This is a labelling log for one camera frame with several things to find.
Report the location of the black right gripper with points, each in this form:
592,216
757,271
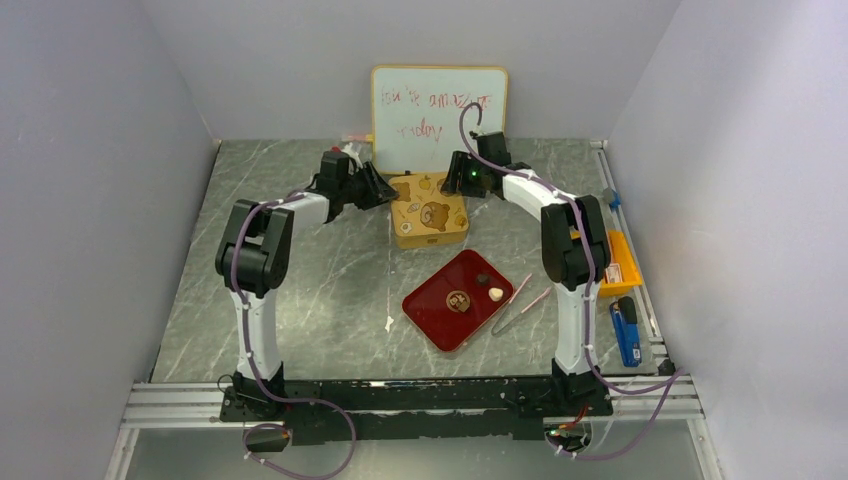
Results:
460,176

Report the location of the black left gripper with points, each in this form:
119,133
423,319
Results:
382,191

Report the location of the gold chocolate tin box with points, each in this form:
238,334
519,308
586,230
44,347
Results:
411,235

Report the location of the metal tweezers with pink grips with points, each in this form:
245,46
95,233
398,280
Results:
512,310

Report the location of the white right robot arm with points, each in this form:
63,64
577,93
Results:
574,248

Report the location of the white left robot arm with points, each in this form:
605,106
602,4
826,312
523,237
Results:
254,253

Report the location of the beige heart chocolate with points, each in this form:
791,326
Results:
495,294

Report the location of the red rectangular tray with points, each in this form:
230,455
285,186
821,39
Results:
449,307

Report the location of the yellow plastic bin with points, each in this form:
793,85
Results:
623,274

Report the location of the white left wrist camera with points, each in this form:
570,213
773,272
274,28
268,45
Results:
352,150

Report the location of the whiteboard with yellow frame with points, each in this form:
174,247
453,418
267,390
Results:
416,112

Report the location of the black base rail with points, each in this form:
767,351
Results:
318,411

